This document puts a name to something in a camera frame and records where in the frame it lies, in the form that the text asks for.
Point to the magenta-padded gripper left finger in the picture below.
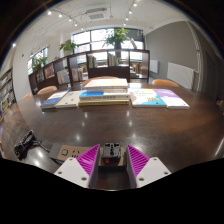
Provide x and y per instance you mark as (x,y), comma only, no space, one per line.
(71,171)

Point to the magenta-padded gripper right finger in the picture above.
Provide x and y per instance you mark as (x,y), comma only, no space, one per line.
(153,171)

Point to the black charger block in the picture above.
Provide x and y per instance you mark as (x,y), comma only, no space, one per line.
(111,151)

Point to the dark beige-topped power strip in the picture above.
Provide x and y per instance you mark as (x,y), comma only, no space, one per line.
(66,152)

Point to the white cover book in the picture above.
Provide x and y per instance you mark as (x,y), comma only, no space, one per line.
(69,99)

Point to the blue cover book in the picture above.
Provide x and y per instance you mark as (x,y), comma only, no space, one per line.
(53,100)

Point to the colourful picture book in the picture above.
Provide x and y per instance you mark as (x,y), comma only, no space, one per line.
(146,97)

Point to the yellowish book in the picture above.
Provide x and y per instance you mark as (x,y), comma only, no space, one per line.
(103,103)

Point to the blue and white book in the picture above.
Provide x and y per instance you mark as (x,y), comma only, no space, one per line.
(103,96)

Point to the thick cream book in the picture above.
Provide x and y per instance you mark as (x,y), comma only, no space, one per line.
(106,84)

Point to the dark open shelf unit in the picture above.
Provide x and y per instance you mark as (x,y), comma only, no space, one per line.
(108,71)

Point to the dark grey door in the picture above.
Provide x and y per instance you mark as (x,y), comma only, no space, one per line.
(210,80)

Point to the side window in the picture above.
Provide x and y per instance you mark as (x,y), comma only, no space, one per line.
(30,65)

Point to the small green potted plant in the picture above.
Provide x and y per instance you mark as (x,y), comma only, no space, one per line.
(40,61)

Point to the bushy green potted plant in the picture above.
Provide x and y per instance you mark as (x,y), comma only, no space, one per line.
(68,46)

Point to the large window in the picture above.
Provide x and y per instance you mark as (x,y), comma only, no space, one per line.
(81,37)

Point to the tall green potted plant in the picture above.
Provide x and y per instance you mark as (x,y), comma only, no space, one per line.
(116,36)

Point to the ceiling air conditioner unit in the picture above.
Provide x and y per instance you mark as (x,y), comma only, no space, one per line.
(96,15)

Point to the ceiling spot lights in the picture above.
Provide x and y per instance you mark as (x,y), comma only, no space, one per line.
(49,13)

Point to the large white wall radiator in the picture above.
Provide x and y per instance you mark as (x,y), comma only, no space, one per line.
(180,76)

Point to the wall bookshelf unit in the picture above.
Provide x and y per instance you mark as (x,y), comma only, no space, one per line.
(6,91)

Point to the small white wall radiator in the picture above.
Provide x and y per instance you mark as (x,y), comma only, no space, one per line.
(153,66)

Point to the white wall pipes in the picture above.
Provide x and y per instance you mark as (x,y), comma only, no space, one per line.
(194,56)

